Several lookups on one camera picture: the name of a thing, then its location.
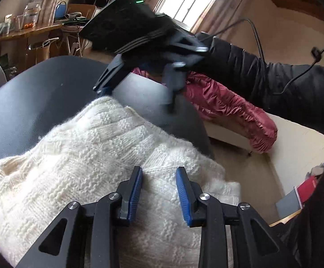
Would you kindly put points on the wooden cabinet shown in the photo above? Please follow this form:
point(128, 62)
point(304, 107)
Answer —
point(81, 12)

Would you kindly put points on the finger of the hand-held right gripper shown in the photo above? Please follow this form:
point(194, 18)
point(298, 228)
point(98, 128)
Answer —
point(110, 76)

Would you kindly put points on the red book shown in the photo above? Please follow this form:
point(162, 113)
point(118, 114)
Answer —
point(307, 188)

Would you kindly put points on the pink quilt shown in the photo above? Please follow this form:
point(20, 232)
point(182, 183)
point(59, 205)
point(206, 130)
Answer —
point(226, 103)

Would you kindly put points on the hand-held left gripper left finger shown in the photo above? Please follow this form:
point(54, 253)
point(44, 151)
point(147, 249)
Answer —
point(132, 195)

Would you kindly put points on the blue basket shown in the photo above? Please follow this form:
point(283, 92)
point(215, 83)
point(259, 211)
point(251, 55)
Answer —
point(60, 10)

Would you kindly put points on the cream bed base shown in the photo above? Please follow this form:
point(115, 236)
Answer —
point(290, 145)

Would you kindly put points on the white stool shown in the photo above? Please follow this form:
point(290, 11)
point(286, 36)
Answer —
point(43, 43)

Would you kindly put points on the person's black jacket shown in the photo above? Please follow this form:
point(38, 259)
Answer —
point(312, 215)

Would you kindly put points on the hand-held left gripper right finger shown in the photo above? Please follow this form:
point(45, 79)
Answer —
point(184, 198)

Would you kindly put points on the white framed window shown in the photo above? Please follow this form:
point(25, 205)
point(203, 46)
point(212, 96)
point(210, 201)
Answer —
point(188, 0)

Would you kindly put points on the cream knit sweater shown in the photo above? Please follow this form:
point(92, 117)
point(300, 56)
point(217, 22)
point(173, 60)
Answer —
point(81, 159)

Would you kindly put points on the person's right forearm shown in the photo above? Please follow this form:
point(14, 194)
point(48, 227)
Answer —
point(262, 81)

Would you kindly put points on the clear container of oranges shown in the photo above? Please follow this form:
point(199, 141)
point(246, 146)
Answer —
point(31, 15)

